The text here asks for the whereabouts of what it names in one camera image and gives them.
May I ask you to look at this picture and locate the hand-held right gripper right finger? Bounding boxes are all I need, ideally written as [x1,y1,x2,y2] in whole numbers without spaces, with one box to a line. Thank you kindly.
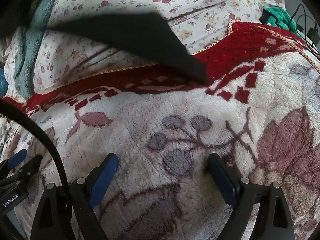
[207,152,295,240]

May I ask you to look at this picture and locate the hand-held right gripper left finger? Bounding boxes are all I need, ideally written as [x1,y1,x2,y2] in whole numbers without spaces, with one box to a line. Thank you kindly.
[30,153,119,240]

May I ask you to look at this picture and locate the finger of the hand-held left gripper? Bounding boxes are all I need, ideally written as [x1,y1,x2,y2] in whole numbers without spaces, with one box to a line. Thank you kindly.
[0,148,27,174]
[0,154,43,188]

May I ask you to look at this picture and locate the black pants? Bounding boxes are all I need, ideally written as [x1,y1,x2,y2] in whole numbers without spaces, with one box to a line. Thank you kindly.
[46,12,207,85]

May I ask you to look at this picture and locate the red and white fleece blanket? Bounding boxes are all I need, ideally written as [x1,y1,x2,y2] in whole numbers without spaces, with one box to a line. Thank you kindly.
[0,20,320,240]

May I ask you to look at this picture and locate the teal fleece towel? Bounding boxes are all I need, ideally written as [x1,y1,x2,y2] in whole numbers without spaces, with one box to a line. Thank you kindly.
[14,0,63,98]

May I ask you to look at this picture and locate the green cloth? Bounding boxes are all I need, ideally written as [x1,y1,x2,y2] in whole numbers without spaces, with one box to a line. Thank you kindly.
[259,7,299,30]

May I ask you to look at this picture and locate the thick black cable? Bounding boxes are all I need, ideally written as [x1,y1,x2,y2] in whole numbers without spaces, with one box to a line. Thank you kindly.
[0,97,69,193]

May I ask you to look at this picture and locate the thin black cable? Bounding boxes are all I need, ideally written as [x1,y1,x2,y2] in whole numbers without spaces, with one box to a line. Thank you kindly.
[287,4,320,55]

